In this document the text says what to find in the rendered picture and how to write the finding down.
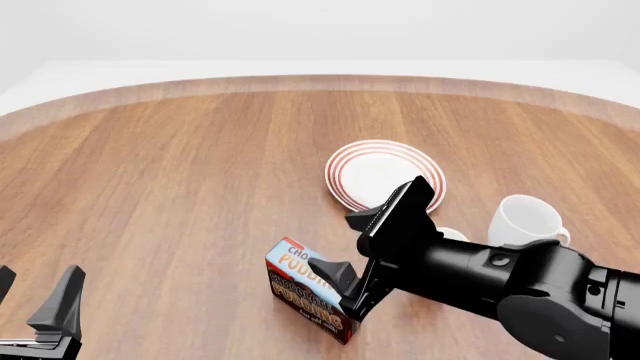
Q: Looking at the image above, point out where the white plate with red rings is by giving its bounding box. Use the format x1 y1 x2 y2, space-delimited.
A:
324 138 448 215

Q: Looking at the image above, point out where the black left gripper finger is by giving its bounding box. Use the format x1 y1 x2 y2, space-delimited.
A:
0 264 18 305
26 264 87 341

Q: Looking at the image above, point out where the chocolate pudding box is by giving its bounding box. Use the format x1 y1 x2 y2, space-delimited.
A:
264 236 363 346

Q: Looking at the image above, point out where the white mug with handle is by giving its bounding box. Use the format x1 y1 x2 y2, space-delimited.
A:
486 193 572 249

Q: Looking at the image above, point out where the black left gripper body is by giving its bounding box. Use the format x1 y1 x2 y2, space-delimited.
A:
0 330 84 360

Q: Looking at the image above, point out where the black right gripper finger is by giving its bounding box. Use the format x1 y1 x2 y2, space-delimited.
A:
307 256 362 303
344 204 390 234

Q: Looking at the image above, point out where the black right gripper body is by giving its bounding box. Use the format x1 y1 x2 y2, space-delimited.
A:
340 228 401 324

